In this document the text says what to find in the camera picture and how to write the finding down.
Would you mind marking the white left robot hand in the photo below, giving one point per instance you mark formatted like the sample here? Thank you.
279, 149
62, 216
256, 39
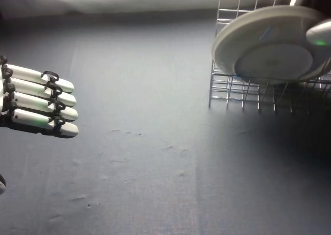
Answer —
31, 103

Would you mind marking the white plate tree print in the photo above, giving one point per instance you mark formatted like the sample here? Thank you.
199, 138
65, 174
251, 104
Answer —
258, 51

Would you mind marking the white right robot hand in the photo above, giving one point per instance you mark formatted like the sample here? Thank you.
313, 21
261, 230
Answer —
320, 38

